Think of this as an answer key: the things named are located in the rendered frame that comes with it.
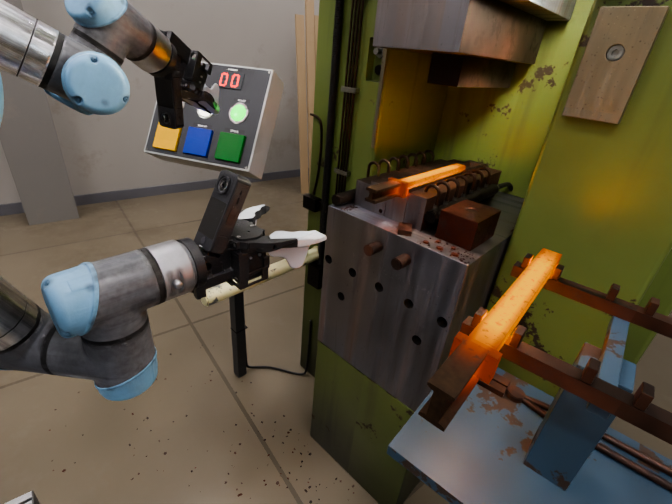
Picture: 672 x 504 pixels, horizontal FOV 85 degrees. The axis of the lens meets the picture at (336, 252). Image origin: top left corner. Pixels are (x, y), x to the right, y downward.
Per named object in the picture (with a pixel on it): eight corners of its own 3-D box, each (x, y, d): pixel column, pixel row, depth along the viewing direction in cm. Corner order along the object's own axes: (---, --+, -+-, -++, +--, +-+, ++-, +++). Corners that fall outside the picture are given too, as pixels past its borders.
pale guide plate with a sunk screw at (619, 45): (617, 124, 62) (669, 5, 54) (561, 115, 68) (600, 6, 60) (619, 123, 64) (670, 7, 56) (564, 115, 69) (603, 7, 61)
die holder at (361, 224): (422, 418, 91) (468, 265, 70) (317, 339, 113) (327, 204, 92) (506, 323, 128) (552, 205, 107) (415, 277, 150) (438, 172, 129)
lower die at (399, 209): (420, 231, 82) (427, 195, 78) (353, 204, 94) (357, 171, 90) (494, 195, 110) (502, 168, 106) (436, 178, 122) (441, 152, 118)
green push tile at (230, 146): (237, 162, 96) (244, 135, 96) (213, 158, 97) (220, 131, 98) (241, 164, 97) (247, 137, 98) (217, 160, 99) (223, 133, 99)
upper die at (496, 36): (458, 53, 65) (472, -12, 61) (372, 46, 77) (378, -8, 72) (534, 64, 93) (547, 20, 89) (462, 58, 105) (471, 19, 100)
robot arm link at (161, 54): (151, 63, 63) (114, 59, 65) (169, 77, 67) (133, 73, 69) (162, 21, 63) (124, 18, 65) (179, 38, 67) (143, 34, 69)
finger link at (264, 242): (295, 239, 58) (239, 239, 56) (296, 229, 57) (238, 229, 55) (298, 253, 54) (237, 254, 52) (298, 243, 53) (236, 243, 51)
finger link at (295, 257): (324, 262, 60) (267, 263, 59) (326, 229, 58) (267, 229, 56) (327, 272, 58) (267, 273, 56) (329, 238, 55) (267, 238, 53)
